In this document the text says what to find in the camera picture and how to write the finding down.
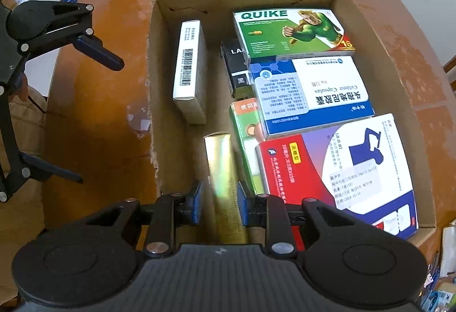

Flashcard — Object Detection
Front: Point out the wooden desktop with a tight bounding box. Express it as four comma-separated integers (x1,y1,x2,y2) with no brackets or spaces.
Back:
42,0,456,312

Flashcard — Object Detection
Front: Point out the white box with barcode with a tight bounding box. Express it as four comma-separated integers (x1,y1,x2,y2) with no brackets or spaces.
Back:
172,20,208,125

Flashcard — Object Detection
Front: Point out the blue white medicine box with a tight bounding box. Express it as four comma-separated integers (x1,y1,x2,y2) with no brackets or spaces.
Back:
248,55,376,141

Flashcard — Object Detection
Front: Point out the long gold box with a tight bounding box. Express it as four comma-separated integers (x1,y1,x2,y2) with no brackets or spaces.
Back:
203,133,250,245

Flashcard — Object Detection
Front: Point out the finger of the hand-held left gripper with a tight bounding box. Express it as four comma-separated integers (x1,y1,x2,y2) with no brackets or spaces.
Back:
19,2,125,72
0,151,84,204

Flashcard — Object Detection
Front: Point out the pile of assorted packets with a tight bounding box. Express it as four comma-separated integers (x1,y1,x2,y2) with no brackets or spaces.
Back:
420,223,456,312

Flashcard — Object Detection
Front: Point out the light green box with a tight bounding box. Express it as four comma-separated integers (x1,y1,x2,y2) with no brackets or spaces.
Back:
229,97,266,195

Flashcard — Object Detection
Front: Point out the green monkey print box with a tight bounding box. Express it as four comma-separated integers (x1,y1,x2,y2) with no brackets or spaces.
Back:
233,8,357,59

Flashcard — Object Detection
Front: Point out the cardboard box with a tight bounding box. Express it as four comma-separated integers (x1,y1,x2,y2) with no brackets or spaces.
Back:
145,0,438,252

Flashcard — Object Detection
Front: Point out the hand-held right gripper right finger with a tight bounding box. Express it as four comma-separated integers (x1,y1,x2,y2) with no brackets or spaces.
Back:
237,182,360,259

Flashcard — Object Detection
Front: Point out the black white marker box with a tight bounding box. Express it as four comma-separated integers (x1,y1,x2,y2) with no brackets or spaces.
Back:
219,39,255,99

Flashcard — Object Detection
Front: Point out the white box with blue figure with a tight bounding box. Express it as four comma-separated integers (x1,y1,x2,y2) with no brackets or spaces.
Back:
255,113,419,240

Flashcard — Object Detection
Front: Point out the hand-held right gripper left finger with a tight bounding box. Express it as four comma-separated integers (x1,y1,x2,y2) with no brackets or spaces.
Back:
84,181,204,258

